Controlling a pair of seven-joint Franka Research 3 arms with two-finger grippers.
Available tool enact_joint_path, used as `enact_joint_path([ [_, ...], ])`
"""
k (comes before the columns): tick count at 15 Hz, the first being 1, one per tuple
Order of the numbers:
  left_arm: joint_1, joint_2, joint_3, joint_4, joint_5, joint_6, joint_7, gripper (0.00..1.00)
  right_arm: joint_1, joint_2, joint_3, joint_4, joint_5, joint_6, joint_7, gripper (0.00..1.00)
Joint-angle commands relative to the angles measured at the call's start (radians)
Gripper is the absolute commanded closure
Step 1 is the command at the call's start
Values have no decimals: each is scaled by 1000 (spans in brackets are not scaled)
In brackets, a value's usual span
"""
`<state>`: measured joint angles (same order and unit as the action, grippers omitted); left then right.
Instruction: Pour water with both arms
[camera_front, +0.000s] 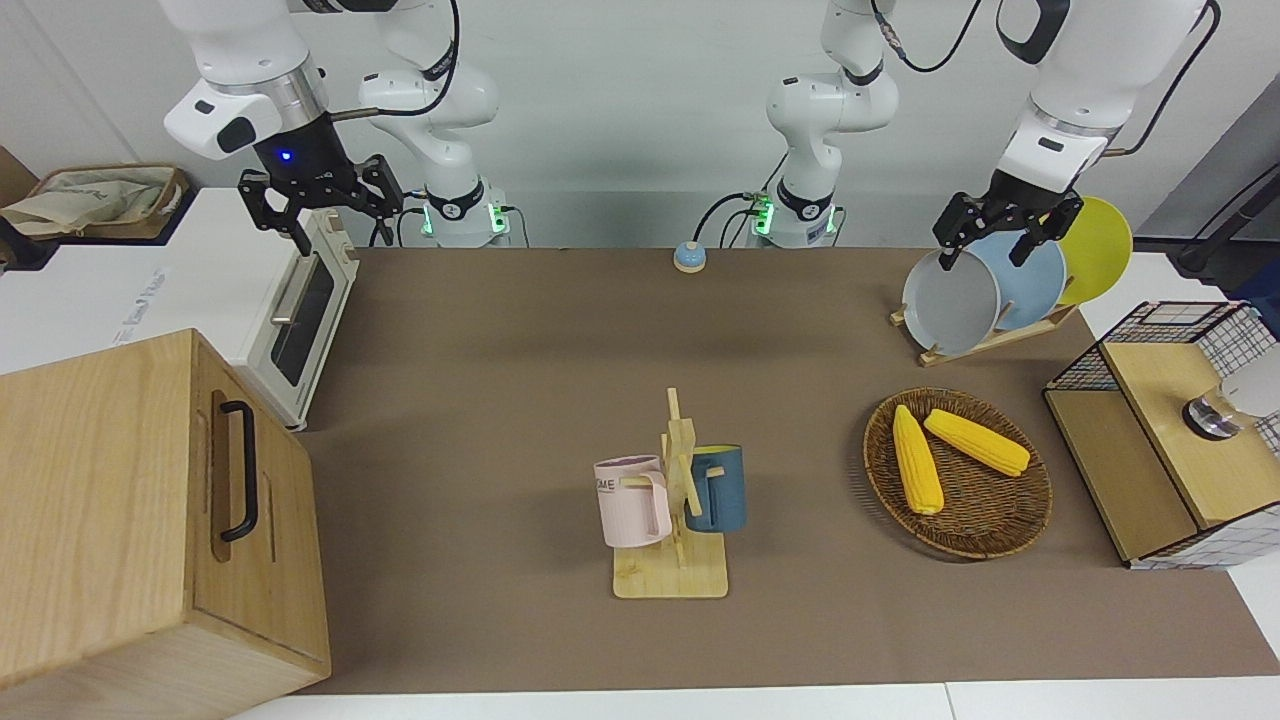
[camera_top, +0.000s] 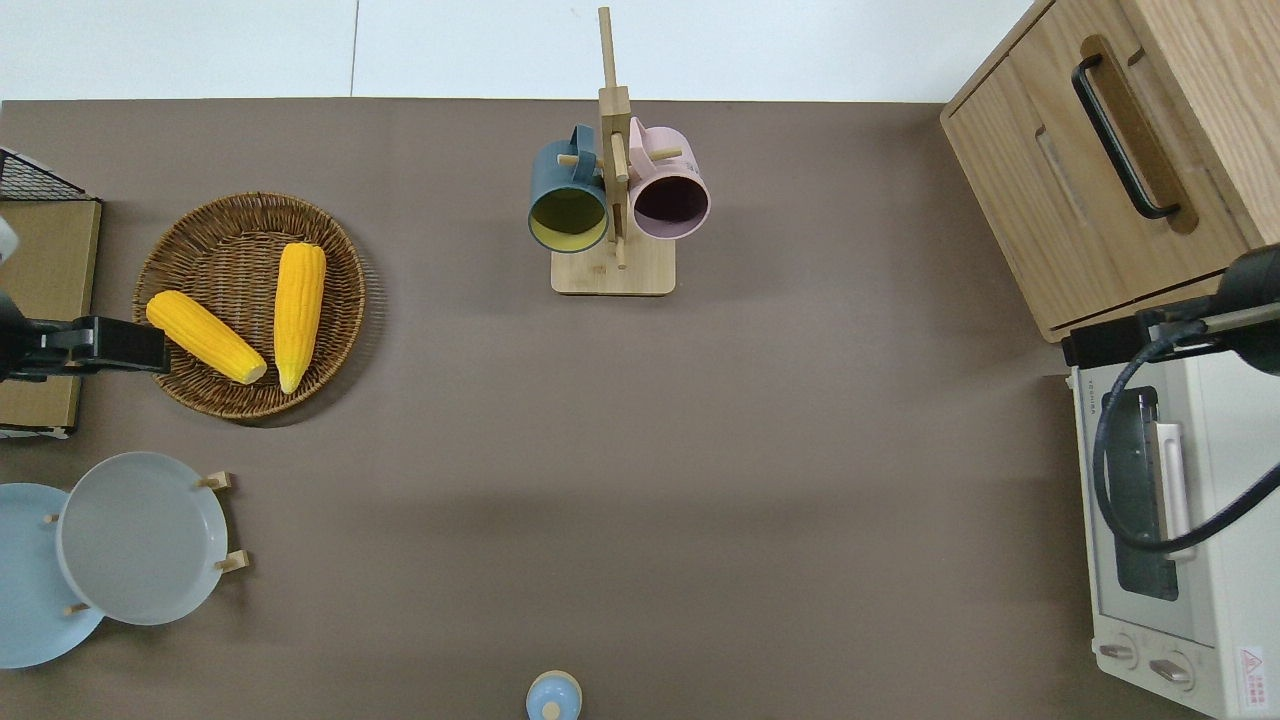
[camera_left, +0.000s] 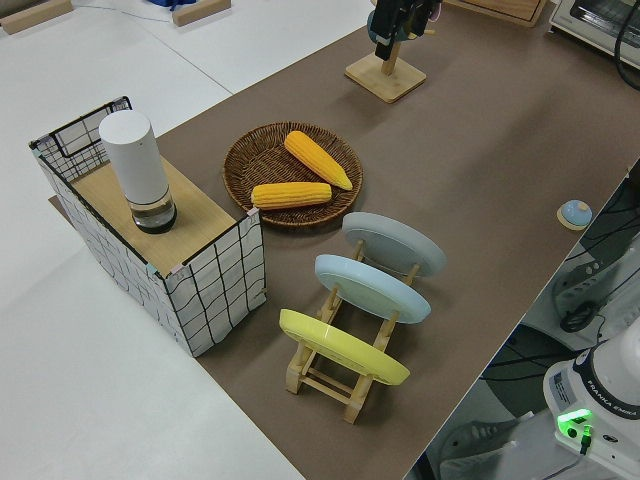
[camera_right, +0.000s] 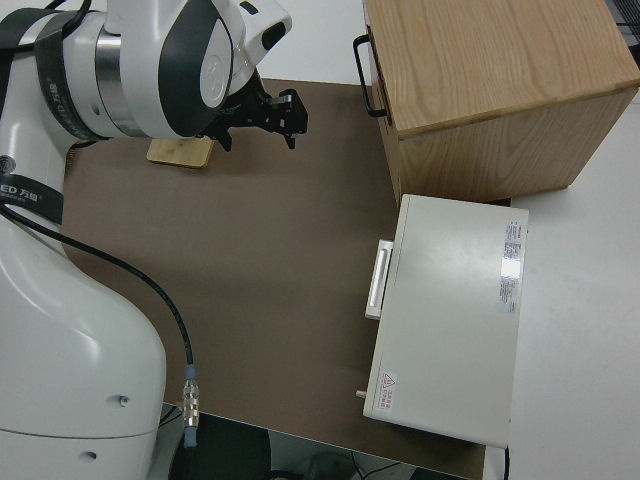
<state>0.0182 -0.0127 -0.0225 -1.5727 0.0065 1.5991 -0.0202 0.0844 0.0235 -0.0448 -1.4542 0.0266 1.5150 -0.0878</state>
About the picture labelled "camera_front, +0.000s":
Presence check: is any brown woven tray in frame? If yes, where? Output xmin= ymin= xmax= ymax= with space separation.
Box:
xmin=0 ymin=163 xmax=191 ymax=243

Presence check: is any brown cardboard box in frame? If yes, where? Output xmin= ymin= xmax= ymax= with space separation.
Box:
xmin=0 ymin=146 xmax=39 ymax=206

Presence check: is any light blue plate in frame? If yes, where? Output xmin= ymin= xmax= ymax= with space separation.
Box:
xmin=965 ymin=222 xmax=1067 ymax=332

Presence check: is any black base power cable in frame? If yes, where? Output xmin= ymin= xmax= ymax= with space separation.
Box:
xmin=693 ymin=150 xmax=791 ymax=249

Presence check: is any yellow corn cob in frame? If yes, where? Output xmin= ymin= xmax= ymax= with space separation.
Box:
xmin=923 ymin=408 xmax=1031 ymax=477
xmin=892 ymin=404 xmax=945 ymax=516

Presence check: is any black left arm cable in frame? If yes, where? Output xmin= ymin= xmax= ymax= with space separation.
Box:
xmin=870 ymin=0 xmax=1223 ymax=159

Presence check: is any black stand leg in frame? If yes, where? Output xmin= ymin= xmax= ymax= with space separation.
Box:
xmin=1175 ymin=165 xmax=1280 ymax=276

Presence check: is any grey plate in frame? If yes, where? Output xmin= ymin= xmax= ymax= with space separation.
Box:
xmin=902 ymin=247 xmax=1002 ymax=356

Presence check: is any cream toaster oven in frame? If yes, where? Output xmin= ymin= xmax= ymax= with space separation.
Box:
xmin=100 ymin=190 xmax=359 ymax=433

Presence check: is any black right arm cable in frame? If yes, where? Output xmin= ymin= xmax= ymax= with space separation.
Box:
xmin=328 ymin=0 xmax=463 ymax=123

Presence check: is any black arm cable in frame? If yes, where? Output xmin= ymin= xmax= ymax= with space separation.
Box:
xmin=870 ymin=0 xmax=1223 ymax=159
xmin=328 ymin=0 xmax=463 ymax=123

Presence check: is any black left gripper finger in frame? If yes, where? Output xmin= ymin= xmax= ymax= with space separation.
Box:
xmin=1010 ymin=193 xmax=1085 ymax=269
xmin=935 ymin=190 xmax=997 ymax=273

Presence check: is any light wooden cabinet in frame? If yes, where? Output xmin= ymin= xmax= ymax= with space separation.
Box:
xmin=0 ymin=328 xmax=333 ymax=720

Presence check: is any beige cloth bag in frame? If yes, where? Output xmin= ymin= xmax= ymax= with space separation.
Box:
xmin=0 ymin=170 xmax=176 ymax=237

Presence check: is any yellow plate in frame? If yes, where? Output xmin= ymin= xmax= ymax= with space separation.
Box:
xmin=1040 ymin=196 xmax=1134 ymax=307

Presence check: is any wire grid wooden shelf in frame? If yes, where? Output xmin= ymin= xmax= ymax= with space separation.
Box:
xmin=1043 ymin=300 xmax=1280 ymax=571

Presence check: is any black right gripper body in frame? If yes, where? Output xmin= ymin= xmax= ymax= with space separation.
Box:
xmin=250 ymin=115 xmax=363 ymax=206

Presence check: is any pink mug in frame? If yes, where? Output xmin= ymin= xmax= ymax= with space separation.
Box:
xmin=594 ymin=455 xmax=673 ymax=549

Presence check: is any wooden mug tree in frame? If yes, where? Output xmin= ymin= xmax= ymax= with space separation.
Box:
xmin=612 ymin=388 xmax=729 ymax=600

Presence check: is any dark blue mug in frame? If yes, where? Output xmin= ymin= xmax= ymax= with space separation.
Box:
xmin=684 ymin=444 xmax=748 ymax=534

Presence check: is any brown wicker basket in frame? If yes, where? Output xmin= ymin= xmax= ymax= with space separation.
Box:
xmin=863 ymin=387 xmax=1054 ymax=561

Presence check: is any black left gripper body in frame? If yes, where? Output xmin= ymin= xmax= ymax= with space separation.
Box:
xmin=980 ymin=168 xmax=1066 ymax=226

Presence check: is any wooden plate rack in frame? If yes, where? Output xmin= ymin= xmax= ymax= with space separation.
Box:
xmin=890 ymin=300 xmax=1079 ymax=368

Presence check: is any toaster door handle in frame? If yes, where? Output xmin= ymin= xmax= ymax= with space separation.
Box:
xmin=270 ymin=250 xmax=313 ymax=326

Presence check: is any black cabinet handle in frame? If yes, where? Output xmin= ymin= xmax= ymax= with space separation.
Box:
xmin=218 ymin=400 xmax=261 ymax=543

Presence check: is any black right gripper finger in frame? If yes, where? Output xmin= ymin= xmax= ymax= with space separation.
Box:
xmin=350 ymin=155 xmax=405 ymax=247
xmin=238 ymin=170 xmax=313 ymax=257

